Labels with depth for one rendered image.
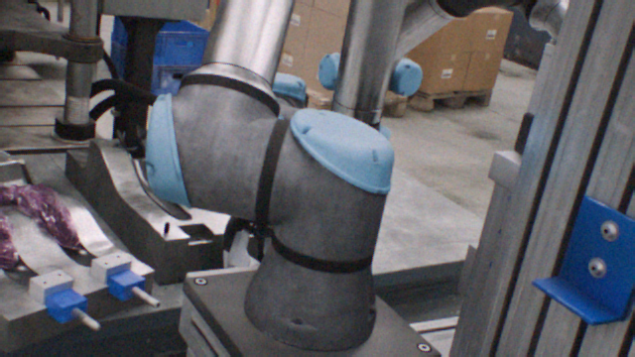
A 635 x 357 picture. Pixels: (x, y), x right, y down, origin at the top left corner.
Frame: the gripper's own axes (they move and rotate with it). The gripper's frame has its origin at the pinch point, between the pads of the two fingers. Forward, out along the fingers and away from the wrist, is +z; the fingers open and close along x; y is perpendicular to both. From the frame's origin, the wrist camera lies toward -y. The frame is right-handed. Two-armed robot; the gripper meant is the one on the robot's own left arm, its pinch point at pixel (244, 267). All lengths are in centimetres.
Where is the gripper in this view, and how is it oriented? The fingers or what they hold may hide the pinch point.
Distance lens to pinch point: 144.8
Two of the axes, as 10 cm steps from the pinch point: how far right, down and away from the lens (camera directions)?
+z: -1.7, 9.2, 3.5
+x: 7.2, -1.2, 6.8
